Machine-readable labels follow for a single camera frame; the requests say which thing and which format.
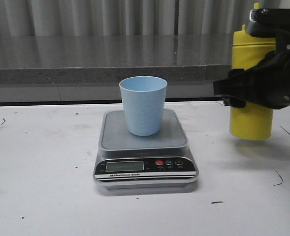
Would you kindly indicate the silver digital kitchen scale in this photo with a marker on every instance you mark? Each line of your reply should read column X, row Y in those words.
column 125, row 160

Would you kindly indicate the yellow squeeze bottle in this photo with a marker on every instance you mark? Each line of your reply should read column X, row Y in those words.
column 253, row 122

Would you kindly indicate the light blue plastic cup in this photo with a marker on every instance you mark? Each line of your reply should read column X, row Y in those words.
column 143, row 99

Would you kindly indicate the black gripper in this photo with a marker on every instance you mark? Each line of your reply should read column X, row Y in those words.
column 270, row 79

